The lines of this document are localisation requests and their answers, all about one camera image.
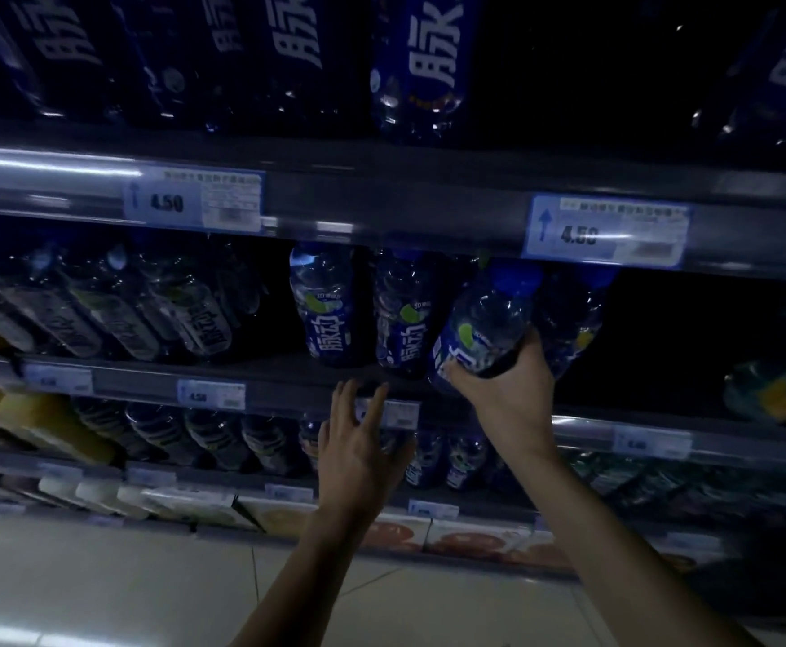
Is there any person's right hand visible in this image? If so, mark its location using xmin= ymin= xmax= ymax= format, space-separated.
xmin=443 ymin=329 xmax=559 ymax=463

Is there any person's left hand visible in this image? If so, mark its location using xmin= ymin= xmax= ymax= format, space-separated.
xmin=317 ymin=378 xmax=415 ymax=527

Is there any row of dark green bottles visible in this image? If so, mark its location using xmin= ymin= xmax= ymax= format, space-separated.
xmin=565 ymin=449 xmax=786 ymax=527

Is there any row of small blue bottles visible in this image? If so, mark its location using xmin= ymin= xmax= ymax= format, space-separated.
xmin=71 ymin=395 xmax=502 ymax=496

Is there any row of clear white-label bottles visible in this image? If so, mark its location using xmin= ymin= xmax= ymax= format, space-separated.
xmin=0 ymin=235 xmax=270 ymax=366

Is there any dark grey store shelf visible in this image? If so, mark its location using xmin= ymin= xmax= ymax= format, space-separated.
xmin=0 ymin=0 xmax=786 ymax=647

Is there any row of dark blue bottles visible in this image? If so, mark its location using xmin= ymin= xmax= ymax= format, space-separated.
xmin=0 ymin=0 xmax=786 ymax=153

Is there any person's left forearm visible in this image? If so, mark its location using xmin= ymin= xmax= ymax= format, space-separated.
xmin=230 ymin=511 xmax=380 ymax=647

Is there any person's right forearm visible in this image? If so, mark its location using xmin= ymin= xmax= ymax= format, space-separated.
xmin=500 ymin=444 xmax=765 ymax=647

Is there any row of white fruit-print cartons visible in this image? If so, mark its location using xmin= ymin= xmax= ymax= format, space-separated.
xmin=141 ymin=486 xmax=728 ymax=577

